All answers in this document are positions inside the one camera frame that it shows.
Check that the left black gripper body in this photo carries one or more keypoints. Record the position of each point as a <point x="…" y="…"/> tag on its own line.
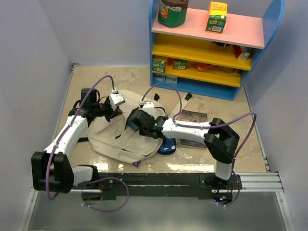
<point x="105" y="109"/>

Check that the green box middle shelf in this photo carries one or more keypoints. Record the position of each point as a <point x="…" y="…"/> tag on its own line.
<point x="179" y="64"/>

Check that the light blue box left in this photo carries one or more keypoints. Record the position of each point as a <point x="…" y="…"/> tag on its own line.
<point x="159" y="77"/>

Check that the light blue box right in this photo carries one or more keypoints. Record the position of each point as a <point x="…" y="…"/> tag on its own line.
<point x="171" y="79"/>

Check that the light blue box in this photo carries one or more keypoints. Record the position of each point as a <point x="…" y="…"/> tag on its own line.
<point x="159" y="77"/>
<point x="171" y="79"/>

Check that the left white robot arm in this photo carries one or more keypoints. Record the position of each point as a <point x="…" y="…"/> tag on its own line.
<point x="51" y="169"/>

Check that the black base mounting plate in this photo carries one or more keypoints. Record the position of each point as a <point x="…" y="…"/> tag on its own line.
<point x="204" y="186"/>

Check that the blue colourful shelf unit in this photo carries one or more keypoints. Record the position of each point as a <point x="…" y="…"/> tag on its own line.
<point x="190" y="41"/>

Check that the small blue notebook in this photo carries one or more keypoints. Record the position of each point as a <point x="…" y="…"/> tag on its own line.
<point x="133" y="126"/>

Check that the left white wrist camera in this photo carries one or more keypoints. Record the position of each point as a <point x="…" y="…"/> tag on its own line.
<point x="116" y="99"/>

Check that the blue shark pencil case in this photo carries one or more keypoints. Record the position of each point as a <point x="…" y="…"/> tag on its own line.
<point x="168" y="147"/>

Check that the aluminium rail frame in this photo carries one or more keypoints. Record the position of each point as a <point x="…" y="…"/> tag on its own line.
<point x="258" y="206"/>

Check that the red white box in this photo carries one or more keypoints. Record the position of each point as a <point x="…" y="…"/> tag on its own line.
<point x="241" y="52"/>

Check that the yellow green carton box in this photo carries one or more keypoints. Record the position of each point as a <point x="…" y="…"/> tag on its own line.
<point x="217" y="17"/>

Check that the beige canvas backpack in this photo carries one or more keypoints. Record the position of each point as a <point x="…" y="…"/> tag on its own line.
<point x="117" y="140"/>

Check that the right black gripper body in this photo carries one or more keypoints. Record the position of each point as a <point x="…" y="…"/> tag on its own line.
<point x="143" y="133"/>

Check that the green box shelf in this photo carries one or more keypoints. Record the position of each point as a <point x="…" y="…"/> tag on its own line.
<point x="179" y="64"/>
<point x="159" y="66"/>

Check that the green box left shelf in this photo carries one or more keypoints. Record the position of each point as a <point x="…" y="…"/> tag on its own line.
<point x="159" y="66"/>

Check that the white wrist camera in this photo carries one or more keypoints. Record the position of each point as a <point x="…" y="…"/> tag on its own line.
<point x="116" y="99"/>
<point x="147" y="106"/>

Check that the green brown jar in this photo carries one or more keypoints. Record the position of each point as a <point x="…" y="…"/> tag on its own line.
<point x="172" y="13"/>

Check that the purple 52-Storey Treehouse book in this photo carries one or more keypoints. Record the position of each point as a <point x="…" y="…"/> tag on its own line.
<point x="136" y="164"/>

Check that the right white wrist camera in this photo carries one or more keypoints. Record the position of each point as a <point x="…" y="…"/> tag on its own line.
<point x="147" y="106"/>

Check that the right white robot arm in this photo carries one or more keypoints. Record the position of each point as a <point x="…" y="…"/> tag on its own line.
<point x="219" y="138"/>

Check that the orange snack packet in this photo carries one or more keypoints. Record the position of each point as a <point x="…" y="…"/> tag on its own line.
<point x="203" y="67"/>

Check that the A Tale of Two Cities book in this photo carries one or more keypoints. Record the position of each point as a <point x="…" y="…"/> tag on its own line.
<point x="196" y="117"/>

